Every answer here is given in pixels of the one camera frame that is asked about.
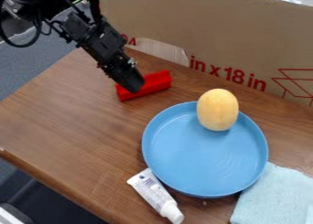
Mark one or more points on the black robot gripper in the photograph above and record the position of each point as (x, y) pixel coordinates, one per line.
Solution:
(104, 42)

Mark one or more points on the red rectangular block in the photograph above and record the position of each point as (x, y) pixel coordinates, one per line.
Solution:
(156, 82)

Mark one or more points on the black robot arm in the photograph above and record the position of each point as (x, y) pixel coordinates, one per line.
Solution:
(78, 21)

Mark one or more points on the grey fabric panel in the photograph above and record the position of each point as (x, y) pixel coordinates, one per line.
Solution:
(24, 63)

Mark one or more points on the yellow potato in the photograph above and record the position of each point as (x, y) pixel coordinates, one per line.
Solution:
(217, 109)

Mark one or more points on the blue round plate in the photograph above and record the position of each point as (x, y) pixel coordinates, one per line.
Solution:
(204, 163)

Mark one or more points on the white cream tube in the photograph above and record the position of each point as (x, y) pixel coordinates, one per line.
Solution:
(152, 190)

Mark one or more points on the light blue towel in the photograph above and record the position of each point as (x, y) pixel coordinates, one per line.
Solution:
(280, 199)

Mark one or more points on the cardboard box wall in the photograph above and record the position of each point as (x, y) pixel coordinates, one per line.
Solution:
(255, 42)

